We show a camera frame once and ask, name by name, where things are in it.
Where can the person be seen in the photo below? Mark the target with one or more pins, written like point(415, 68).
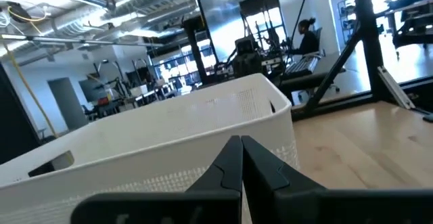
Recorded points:
point(308, 43)

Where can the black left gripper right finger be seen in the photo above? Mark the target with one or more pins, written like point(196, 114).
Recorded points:
point(304, 207)

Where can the black side desk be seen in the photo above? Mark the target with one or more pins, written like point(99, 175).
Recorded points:
point(304, 81)

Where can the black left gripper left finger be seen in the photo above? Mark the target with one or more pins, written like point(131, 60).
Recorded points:
point(203, 207)

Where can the black computer keyboard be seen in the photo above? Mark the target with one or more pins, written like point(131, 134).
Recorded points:
point(301, 66)

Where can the black curtain divider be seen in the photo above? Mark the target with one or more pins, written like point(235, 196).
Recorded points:
point(13, 122)

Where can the grey door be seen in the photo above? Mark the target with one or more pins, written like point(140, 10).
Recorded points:
point(67, 105)

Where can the white perforated plastic basket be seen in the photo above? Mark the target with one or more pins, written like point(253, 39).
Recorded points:
point(135, 142)

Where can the silver metal bracket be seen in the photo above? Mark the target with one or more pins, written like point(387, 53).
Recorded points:
point(394, 87)

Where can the black aluminium table frame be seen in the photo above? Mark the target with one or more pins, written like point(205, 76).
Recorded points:
point(367, 48)

